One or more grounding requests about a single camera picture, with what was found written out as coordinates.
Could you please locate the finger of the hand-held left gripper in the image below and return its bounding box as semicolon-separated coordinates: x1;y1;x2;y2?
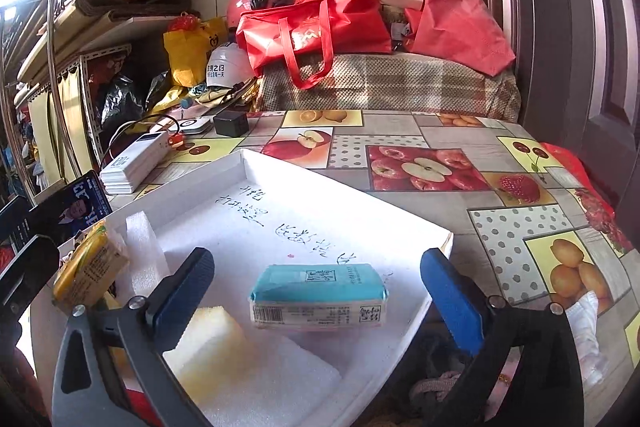
0;234;61;323

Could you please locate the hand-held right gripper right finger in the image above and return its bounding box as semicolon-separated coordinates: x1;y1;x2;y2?
420;248;585;427

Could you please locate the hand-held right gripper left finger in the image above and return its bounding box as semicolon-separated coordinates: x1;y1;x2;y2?
51;247;216;427

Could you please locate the yellow sponge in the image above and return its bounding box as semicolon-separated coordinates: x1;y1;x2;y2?
165;306;246;390

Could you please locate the yellow snack packet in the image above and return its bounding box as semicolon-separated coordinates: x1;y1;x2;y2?
52;221;130;308

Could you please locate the white foam block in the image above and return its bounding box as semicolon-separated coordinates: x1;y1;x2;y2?
125;211;171;298

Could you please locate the white foam piece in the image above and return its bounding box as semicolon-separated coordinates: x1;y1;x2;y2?
192;337;343;427

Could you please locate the teal tissue packet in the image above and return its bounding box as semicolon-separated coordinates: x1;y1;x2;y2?
249;263;390;333

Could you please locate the white foam tray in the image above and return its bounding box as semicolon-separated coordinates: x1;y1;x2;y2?
57;148;455;427

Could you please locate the black smartphone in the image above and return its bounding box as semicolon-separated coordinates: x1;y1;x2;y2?
0;171;113;253

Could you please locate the grey pink knotted scrunchie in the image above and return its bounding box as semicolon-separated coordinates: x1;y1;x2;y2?
410;369;463;403

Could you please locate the white knitted cloth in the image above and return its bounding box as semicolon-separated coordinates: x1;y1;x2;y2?
565;291;608;388

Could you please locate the white power bank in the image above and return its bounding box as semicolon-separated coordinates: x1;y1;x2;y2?
100;132;171;195

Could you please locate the yellow curtain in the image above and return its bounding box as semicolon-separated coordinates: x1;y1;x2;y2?
27;77;93;188

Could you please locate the fruit print tablecloth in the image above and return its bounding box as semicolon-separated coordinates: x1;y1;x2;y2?
30;107;640;427

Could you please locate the red plastic bag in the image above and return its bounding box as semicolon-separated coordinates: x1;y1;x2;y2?
542;142;633;253

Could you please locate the metal shelf rack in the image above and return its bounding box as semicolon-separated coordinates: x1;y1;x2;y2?
0;0;191;202

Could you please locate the small black box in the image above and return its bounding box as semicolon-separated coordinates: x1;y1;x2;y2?
213;109;249;138

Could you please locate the black plastic bag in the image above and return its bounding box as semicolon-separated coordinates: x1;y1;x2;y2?
100;74;173;132

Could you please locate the plaid blanket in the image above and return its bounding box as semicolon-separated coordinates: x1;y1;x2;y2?
257;52;522;122

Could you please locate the white helmet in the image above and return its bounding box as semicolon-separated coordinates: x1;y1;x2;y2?
206;43;256;88

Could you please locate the yellow bag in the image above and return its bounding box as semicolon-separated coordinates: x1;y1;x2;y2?
163;18;228;88

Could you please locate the brown door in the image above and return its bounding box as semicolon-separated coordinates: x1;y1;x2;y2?
470;0;640;228

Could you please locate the small red bag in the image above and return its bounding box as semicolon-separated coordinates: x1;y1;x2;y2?
167;13;203;32

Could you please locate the pink-red non-woven bag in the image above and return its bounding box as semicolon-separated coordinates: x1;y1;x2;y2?
404;0;516;75

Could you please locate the red tote bag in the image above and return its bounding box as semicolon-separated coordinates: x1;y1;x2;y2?
235;0;392;90

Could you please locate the pink helmet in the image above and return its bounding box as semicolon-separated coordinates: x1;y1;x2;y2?
226;0;297;30

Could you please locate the white wireless charger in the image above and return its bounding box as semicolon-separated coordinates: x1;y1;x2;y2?
160;117;213;135

